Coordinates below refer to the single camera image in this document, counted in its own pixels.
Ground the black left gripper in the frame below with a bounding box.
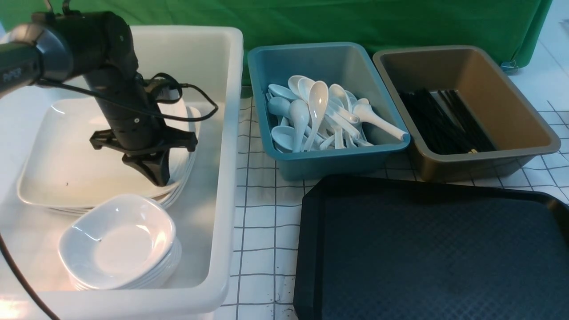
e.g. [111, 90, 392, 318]
[84, 71, 198, 187]

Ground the large white square plate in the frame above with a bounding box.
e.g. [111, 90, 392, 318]
[17, 97, 196, 208]

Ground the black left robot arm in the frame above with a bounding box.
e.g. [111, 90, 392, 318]
[1, 11, 197, 156]

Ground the top white bowl in tub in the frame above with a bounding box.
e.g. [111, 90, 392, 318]
[58, 193, 176, 289]

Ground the stack of white plates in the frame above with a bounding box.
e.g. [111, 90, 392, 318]
[44, 106, 201, 216]

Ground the stack of white bowls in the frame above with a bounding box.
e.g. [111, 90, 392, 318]
[60, 238, 182, 290]

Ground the large white plastic tub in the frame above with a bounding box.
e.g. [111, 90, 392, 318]
[1, 26, 243, 320]

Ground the checked white tablecloth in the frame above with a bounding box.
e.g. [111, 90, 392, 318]
[213, 96, 569, 320]

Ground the pile of white spoons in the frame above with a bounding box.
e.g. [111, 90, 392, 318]
[266, 75, 408, 153]

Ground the teal plastic bin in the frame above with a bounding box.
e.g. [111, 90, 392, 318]
[248, 42, 411, 181]

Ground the black serving tray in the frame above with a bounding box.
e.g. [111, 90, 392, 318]
[293, 176, 569, 320]

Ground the bundle of black chopsticks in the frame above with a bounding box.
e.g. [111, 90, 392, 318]
[398, 88, 497, 155]

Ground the brown plastic bin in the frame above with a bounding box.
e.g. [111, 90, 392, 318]
[373, 45, 561, 182]

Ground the green cloth backdrop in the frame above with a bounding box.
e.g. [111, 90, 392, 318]
[0, 0, 553, 85]

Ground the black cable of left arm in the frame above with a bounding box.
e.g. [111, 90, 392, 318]
[0, 73, 219, 320]

